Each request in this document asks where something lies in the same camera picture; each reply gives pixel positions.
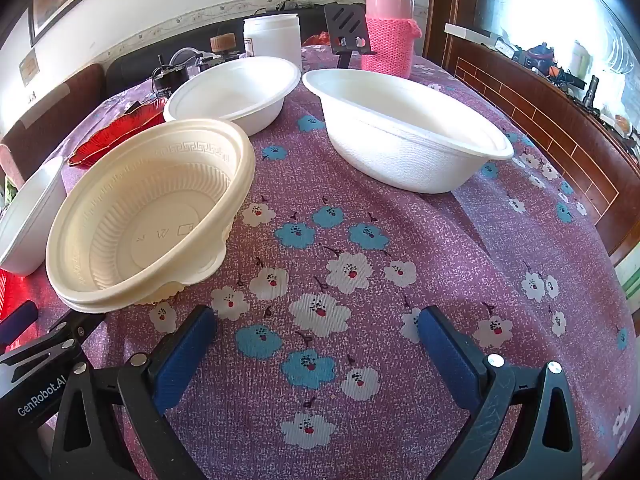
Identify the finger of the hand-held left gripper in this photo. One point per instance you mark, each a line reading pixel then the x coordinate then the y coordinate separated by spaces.
pixel 17 321
pixel 67 332

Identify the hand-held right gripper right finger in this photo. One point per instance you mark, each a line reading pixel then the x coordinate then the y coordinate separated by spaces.
pixel 450 355

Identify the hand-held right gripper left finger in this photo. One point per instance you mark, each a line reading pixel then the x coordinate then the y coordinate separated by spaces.
pixel 185 360

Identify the small white bowl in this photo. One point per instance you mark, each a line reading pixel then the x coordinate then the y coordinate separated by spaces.
pixel 25 230

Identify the cream plastic bowl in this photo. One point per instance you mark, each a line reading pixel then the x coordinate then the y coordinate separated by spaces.
pixel 125 240
pixel 248 172

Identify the red leaf-shaped plate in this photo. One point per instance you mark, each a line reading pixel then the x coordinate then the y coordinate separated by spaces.
pixel 110 135

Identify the large oval white bowl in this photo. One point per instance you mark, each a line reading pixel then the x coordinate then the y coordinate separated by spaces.
pixel 400 130

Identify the round white bowl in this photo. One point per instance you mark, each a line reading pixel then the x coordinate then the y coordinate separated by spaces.
pixel 235 90

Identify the red plastic item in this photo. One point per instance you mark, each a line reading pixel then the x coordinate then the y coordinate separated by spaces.
pixel 10 290

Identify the purple floral tablecloth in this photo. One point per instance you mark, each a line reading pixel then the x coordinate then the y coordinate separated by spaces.
pixel 350 210

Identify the brown armchair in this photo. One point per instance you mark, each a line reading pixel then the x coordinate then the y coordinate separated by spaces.
pixel 50 105

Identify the brown wooden sill panel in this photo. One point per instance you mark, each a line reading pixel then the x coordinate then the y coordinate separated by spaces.
pixel 550 125

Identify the black pump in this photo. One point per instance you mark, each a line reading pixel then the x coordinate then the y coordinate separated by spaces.
pixel 167 82

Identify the black sofa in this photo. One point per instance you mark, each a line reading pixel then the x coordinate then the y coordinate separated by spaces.
pixel 130 67

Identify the black flashlight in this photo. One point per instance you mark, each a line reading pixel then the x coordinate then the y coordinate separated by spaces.
pixel 592 91

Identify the clear plastic dome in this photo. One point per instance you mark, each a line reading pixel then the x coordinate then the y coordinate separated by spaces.
pixel 192 55

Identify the pink thermos with knit sleeve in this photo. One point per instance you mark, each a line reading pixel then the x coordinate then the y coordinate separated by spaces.
pixel 390 45

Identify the black cylinder with wooden cap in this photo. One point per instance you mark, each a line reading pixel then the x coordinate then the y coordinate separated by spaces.
pixel 222 42

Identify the white box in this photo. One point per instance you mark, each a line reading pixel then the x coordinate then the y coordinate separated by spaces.
pixel 475 34

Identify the white plastic jar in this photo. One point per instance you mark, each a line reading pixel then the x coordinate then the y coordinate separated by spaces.
pixel 272 35

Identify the red plastic bag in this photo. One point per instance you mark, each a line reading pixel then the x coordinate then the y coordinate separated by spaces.
pixel 317 40

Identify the black slotted spatula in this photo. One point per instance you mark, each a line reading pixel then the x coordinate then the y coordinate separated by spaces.
pixel 345 22

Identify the wall notice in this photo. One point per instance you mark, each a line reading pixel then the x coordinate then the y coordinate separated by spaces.
pixel 29 69

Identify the wooden door frame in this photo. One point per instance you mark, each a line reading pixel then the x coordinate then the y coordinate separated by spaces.
pixel 442 5

